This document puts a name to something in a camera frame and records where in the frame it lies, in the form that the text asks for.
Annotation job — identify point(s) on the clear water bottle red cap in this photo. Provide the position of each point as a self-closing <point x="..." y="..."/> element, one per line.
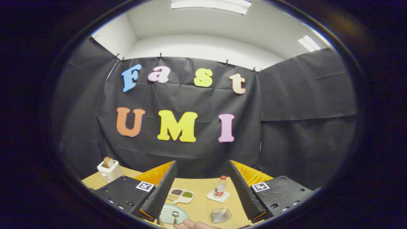
<point x="220" y="188"/>

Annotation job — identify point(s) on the white square coaster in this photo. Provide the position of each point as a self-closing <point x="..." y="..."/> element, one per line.
<point x="211" y="196"/>

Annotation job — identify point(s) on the toasted bread slice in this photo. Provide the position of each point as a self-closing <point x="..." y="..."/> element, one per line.
<point x="108" y="162"/>

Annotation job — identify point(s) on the small ceiling light panel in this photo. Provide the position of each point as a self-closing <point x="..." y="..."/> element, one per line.
<point x="309" y="43"/>

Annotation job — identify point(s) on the white toaster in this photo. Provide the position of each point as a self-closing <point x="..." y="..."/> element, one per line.
<point x="109" y="174"/>

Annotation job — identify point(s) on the white divided bean tray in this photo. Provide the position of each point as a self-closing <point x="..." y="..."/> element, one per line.
<point x="181" y="194"/>

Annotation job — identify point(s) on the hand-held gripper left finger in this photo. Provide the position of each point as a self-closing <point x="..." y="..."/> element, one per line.
<point x="165" y="187"/>

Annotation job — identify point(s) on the long ceiling light panel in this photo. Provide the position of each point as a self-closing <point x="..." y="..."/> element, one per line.
<point x="210" y="4"/>

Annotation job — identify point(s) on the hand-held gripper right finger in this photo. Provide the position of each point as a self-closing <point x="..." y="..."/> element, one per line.
<point x="241" y="190"/>

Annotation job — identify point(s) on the pale green plate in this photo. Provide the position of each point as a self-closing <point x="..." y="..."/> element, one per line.
<point x="167" y="211"/>

